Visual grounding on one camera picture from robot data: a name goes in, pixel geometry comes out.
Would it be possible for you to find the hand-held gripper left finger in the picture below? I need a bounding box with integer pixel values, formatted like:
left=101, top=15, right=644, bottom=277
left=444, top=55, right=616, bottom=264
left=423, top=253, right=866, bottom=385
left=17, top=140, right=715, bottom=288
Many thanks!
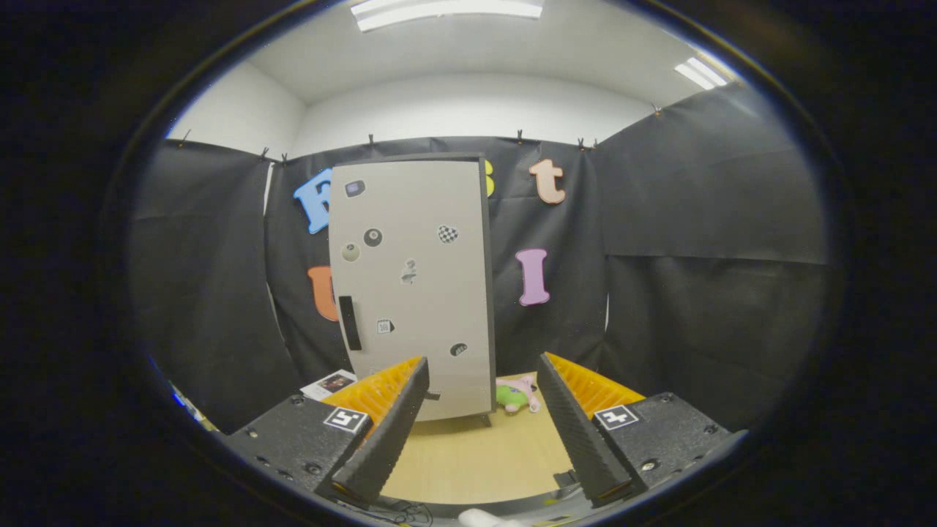
left=220, top=355, right=430, bottom=506

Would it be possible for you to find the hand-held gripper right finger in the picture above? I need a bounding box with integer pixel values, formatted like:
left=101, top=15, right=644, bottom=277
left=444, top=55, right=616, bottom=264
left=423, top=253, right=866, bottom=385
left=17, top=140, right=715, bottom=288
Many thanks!
left=537, top=351, right=749, bottom=507

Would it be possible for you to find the beige shoe cabinet door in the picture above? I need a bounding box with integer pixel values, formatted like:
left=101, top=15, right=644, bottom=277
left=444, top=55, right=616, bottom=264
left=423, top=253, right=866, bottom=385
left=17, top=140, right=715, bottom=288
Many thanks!
left=329, top=160, right=490, bottom=422

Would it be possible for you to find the grey shoe cabinet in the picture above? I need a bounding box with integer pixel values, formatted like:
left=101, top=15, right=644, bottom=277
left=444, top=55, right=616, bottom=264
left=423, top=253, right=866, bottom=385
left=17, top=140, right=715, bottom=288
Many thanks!
left=327, top=152, right=498, bottom=428

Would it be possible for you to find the pink green plush toy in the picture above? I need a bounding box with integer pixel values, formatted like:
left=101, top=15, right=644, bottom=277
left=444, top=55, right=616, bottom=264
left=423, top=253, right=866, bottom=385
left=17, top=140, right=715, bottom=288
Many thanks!
left=496, top=375, right=541, bottom=414

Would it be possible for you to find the pile of mixed clutter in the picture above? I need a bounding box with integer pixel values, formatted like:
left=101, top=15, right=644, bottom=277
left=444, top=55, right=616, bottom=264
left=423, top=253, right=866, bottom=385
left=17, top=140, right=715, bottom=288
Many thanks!
left=172, top=384, right=220, bottom=433

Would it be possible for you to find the black backdrop cloth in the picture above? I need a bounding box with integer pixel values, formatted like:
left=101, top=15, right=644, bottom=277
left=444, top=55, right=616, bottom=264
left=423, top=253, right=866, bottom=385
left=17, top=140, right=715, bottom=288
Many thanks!
left=128, top=81, right=832, bottom=433

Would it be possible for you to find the small ceiling light panel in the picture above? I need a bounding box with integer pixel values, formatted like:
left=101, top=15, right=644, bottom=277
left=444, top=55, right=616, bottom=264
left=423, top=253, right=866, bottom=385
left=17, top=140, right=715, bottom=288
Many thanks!
left=673, top=55, right=729, bottom=91

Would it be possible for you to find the long ceiling light panel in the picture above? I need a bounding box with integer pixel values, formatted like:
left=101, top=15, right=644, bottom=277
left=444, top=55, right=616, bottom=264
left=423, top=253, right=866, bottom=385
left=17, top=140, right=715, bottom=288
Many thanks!
left=350, top=0, right=545, bottom=32

